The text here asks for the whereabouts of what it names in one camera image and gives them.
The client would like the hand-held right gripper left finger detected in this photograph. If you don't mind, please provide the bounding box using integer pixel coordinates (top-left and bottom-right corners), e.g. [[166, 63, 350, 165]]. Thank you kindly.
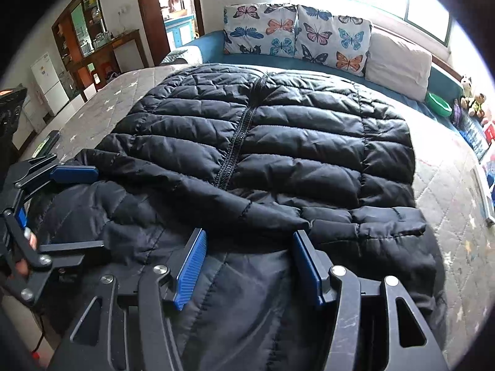
[[48, 228, 207, 371]]

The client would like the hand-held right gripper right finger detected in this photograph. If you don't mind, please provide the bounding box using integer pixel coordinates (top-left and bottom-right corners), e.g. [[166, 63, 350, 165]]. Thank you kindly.
[[293, 230, 449, 371]]

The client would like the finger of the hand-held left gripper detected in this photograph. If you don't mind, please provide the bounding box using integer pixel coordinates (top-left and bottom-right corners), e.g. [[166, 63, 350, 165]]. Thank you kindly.
[[2, 206, 106, 312], [11, 154, 99, 202]]

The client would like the black puffer jacket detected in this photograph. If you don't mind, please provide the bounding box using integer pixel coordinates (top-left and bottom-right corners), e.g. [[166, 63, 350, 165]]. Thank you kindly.
[[23, 64, 449, 371]]

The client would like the person's left hand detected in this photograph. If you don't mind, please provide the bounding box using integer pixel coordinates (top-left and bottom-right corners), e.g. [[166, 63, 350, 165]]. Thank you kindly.
[[11, 227, 39, 277]]

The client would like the white refrigerator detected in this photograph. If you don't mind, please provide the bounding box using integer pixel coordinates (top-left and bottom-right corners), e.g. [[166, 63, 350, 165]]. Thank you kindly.
[[30, 52, 70, 117]]

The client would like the wooden glass cabinet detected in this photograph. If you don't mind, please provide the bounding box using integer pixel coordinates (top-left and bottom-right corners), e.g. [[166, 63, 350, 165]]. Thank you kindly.
[[51, 0, 117, 103]]

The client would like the black white patterned cushion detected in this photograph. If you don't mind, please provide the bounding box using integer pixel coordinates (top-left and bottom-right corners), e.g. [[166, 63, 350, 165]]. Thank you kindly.
[[160, 45, 202, 66]]

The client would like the light blue cabinet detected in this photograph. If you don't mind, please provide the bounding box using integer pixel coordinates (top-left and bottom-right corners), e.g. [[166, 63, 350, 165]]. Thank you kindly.
[[164, 13, 196, 47]]

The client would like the blue sofa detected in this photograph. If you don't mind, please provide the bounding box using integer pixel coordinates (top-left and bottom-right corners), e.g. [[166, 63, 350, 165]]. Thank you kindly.
[[160, 29, 495, 163]]

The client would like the green bowl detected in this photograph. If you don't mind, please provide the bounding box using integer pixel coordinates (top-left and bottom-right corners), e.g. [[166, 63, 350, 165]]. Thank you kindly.
[[425, 92, 453, 117]]

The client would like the blue patterned box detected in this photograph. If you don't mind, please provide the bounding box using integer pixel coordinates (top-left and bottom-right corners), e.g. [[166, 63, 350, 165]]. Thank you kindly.
[[460, 115, 490, 163]]

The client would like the white pillow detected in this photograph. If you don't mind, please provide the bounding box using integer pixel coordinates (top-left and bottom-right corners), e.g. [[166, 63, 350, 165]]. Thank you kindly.
[[364, 31, 433, 101]]

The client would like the butterfly print pillow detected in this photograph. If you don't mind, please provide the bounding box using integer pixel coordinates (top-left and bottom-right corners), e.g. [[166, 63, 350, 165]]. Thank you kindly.
[[295, 5, 372, 77], [223, 3, 298, 57]]

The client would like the black and white plush toy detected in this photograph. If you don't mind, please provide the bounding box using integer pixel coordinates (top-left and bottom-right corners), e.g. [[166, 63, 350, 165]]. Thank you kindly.
[[459, 75, 476, 109]]

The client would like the brown wooden door frame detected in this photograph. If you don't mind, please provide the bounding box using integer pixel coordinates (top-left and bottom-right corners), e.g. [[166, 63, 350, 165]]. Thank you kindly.
[[132, 0, 205, 66]]

